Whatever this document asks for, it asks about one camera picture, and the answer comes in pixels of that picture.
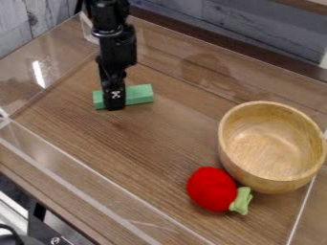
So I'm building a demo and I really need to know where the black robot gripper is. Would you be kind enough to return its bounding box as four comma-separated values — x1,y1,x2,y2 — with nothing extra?
95,27,137,111

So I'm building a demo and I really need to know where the green rectangular block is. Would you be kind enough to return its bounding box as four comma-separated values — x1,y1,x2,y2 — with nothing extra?
93,84,154,110

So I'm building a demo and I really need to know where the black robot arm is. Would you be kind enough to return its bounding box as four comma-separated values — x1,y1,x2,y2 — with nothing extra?
90,0,137,111

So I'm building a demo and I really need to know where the light wooden bowl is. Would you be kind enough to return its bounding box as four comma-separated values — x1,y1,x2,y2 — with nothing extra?
218,100,327,194

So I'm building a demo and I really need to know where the red plush tomato toy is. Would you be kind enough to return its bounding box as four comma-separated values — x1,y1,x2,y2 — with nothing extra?
187,167,253,215

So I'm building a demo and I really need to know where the black table clamp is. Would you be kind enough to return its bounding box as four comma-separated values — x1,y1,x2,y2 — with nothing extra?
27,203,74,245

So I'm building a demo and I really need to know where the clear acrylic corner bracket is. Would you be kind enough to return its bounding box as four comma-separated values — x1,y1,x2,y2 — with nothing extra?
79,12,101,45

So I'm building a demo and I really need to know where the clear acrylic tray wall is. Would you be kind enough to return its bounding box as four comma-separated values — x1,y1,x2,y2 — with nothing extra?
0,116,215,245

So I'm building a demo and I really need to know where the black cable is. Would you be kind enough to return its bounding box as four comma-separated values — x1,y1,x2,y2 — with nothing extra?
0,223,25,245

